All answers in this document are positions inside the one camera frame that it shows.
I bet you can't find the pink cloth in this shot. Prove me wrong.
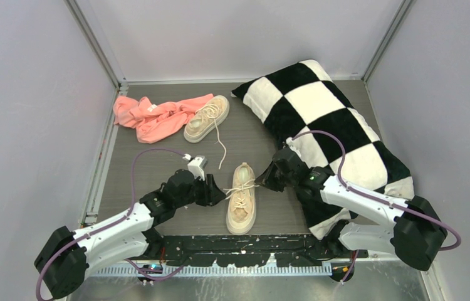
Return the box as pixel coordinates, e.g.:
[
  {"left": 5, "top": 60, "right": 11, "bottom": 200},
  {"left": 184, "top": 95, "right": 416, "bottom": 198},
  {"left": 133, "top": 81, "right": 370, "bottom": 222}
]
[{"left": 113, "top": 93, "right": 213, "bottom": 144}]

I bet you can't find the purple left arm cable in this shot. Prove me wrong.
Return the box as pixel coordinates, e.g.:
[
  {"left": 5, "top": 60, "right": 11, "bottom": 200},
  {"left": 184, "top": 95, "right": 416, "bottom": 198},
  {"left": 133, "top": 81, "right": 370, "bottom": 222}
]
[{"left": 35, "top": 147, "right": 192, "bottom": 301}]

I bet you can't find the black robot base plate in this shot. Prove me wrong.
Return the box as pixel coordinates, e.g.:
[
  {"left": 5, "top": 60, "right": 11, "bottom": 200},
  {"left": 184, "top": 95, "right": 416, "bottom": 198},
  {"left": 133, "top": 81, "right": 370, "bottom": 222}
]
[{"left": 121, "top": 235, "right": 370, "bottom": 269}]

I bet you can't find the beige sneaker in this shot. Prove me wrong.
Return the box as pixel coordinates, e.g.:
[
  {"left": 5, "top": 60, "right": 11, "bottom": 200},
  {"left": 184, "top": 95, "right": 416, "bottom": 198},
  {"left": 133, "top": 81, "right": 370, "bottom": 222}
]
[
  {"left": 184, "top": 95, "right": 230, "bottom": 170},
  {"left": 226, "top": 162, "right": 258, "bottom": 235}
]

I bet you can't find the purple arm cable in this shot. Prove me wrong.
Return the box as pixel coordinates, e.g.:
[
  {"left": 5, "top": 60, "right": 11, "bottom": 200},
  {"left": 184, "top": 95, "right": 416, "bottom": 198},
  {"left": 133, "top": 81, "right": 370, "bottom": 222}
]
[
  {"left": 35, "top": 147, "right": 192, "bottom": 301},
  {"left": 291, "top": 130, "right": 462, "bottom": 283}
]

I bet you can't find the aluminium front rail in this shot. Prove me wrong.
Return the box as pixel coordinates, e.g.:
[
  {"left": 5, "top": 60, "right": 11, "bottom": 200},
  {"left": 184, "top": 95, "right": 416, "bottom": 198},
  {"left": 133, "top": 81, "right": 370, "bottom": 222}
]
[{"left": 57, "top": 233, "right": 436, "bottom": 278}]

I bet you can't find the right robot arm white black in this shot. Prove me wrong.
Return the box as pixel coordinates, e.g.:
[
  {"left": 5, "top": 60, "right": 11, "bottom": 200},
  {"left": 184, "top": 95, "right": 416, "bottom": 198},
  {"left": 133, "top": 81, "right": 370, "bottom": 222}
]
[{"left": 256, "top": 147, "right": 447, "bottom": 271}]

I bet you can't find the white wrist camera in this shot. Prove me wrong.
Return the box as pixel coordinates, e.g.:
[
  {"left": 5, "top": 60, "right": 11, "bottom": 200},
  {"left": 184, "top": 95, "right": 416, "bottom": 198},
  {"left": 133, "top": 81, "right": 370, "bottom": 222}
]
[
  {"left": 285, "top": 137, "right": 299, "bottom": 152},
  {"left": 187, "top": 156, "right": 208, "bottom": 181}
]

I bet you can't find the black white checkered pillow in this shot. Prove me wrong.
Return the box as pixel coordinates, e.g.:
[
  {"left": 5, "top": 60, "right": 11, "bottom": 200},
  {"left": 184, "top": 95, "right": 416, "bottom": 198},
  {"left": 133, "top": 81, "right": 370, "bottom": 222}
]
[{"left": 231, "top": 58, "right": 415, "bottom": 241}]

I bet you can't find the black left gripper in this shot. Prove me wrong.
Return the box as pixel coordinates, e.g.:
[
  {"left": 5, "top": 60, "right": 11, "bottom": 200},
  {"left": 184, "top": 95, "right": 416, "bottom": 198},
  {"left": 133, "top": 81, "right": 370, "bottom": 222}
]
[{"left": 175, "top": 172, "right": 226, "bottom": 209}]

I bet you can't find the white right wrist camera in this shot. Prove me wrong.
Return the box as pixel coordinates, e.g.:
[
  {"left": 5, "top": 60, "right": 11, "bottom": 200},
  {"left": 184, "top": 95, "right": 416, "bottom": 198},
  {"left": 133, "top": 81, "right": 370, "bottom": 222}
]
[{"left": 285, "top": 137, "right": 299, "bottom": 152}]

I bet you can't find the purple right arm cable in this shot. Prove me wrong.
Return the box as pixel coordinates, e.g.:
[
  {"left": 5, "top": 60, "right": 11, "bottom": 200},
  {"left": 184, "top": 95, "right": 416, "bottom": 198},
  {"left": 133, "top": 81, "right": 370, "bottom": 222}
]
[{"left": 291, "top": 130, "right": 462, "bottom": 283}]

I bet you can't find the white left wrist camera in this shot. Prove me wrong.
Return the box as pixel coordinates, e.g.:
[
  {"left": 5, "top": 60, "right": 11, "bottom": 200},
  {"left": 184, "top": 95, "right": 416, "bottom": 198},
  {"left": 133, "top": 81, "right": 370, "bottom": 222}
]
[{"left": 187, "top": 156, "right": 208, "bottom": 181}]

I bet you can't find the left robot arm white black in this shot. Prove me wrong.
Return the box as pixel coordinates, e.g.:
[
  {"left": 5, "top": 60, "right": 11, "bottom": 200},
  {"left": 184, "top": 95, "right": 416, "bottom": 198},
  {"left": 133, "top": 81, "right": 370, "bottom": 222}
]
[{"left": 34, "top": 169, "right": 226, "bottom": 300}]

